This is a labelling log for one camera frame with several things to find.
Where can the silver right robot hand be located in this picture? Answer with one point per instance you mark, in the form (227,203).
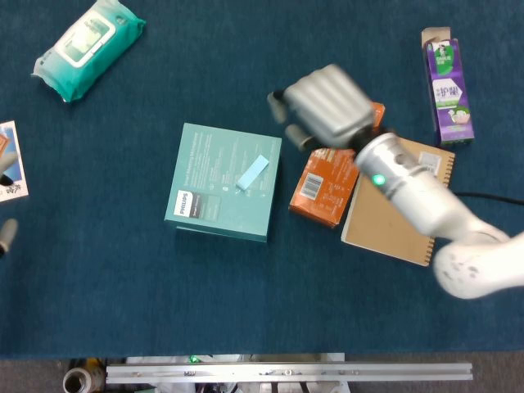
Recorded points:
(327,102)

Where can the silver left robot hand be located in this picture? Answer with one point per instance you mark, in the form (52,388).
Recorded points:
(6,235)

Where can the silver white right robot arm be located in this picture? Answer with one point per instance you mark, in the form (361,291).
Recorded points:
(430,209)

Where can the orange snack box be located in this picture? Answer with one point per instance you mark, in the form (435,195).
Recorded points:
(323,188)

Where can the purple toothpaste box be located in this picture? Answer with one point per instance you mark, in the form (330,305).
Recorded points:
(448,90)

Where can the green Philips box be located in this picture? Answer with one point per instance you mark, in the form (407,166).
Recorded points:
(213,196)

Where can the blue and white card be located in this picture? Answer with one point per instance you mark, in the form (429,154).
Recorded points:
(12,139)

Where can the brown spiral notebook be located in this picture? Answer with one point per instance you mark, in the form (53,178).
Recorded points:
(376,221)

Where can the green wet wipes pack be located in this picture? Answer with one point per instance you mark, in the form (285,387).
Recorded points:
(86,49)

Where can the dark blue felt table cover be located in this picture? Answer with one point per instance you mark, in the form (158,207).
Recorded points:
(204,294)

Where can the aluminium profile rail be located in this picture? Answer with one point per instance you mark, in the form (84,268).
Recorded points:
(286,372)

